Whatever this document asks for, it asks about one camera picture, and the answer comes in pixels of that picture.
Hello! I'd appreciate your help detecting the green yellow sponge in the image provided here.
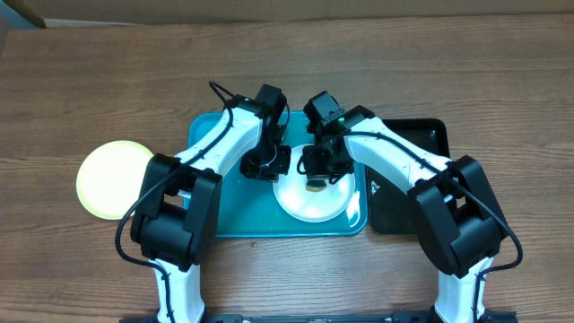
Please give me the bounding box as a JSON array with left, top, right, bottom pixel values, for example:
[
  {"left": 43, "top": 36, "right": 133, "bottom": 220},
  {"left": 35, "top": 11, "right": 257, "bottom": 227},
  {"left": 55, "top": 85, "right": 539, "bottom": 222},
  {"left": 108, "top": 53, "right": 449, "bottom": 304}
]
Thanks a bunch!
[{"left": 306, "top": 179, "right": 327, "bottom": 192}]

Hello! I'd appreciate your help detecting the white plate with sauce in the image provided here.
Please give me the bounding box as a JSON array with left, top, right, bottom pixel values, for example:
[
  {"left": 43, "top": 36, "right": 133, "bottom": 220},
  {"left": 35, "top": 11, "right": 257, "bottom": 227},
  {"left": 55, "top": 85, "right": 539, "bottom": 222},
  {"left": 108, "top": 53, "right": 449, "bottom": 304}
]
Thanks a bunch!
[{"left": 273, "top": 144, "right": 361, "bottom": 223}]

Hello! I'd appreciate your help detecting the yellow-green plate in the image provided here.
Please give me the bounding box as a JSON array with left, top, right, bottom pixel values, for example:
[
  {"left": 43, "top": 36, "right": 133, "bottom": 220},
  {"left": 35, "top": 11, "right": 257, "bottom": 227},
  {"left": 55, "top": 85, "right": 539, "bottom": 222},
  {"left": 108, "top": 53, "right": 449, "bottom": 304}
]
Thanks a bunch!
[{"left": 75, "top": 140, "right": 153, "bottom": 221}]

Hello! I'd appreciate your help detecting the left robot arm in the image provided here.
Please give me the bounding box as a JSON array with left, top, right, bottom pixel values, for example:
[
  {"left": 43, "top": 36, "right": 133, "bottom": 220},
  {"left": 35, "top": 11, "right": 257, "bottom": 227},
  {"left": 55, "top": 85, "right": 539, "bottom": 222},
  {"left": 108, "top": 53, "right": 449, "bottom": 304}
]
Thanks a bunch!
[{"left": 115, "top": 95, "right": 291, "bottom": 322}]

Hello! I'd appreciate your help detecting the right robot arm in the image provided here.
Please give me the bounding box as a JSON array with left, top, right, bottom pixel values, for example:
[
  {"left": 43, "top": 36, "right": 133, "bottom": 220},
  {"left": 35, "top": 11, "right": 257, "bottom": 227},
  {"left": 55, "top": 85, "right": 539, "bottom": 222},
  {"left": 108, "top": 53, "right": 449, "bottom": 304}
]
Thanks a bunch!
[{"left": 298, "top": 105, "right": 511, "bottom": 322}]

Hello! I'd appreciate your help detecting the teal plastic tray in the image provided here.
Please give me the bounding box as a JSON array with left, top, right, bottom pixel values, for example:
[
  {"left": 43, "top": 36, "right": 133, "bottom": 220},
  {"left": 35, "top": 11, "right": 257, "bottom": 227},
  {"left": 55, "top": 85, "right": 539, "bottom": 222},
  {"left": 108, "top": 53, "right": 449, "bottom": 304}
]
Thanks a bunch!
[{"left": 188, "top": 111, "right": 369, "bottom": 238}]

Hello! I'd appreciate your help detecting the black rectangular tray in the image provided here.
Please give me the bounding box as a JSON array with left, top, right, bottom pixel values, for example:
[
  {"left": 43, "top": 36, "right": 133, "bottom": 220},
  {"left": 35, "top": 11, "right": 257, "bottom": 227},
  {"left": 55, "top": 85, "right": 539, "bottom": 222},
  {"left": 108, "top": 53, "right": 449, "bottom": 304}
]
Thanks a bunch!
[{"left": 366, "top": 118, "right": 450, "bottom": 235}]

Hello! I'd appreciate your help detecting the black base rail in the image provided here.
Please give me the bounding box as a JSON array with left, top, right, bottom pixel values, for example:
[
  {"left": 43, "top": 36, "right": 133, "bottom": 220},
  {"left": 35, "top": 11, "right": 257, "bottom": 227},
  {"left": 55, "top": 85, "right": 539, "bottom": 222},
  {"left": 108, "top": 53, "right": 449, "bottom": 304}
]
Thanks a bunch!
[{"left": 119, "top": 310, "right": 518, "bottom": 323}]

